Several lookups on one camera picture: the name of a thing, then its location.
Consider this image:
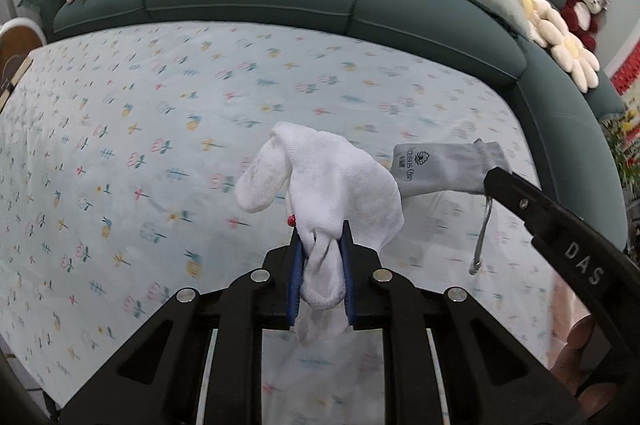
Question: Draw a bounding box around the round brown stool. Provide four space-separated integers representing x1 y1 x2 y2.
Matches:
0 17 47 78

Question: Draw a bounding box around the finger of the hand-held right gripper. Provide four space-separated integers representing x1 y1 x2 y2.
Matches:
482 167 563 238

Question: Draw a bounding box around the grey drawstring pouch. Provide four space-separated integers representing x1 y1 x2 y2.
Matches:
391 140 512 276

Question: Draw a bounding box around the red monkey plush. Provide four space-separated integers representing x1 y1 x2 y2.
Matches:
559 0 611 52

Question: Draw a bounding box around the floral light blue tablecloth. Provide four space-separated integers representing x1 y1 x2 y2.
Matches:
0 21 566 425

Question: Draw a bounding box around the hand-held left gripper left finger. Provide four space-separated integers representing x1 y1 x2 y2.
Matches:
59 230 306 425

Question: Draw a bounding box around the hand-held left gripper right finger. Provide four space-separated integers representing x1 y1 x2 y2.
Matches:
341 221 586 425

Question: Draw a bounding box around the red wall banner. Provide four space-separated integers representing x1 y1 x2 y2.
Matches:
610 50 640 96

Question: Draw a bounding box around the white sock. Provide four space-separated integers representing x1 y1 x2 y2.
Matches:
234 121 405 347

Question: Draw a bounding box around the potted plant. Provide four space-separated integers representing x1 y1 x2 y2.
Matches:
602 105 640 200

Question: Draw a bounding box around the person's right hand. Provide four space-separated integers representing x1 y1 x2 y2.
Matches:
550 315 608 401

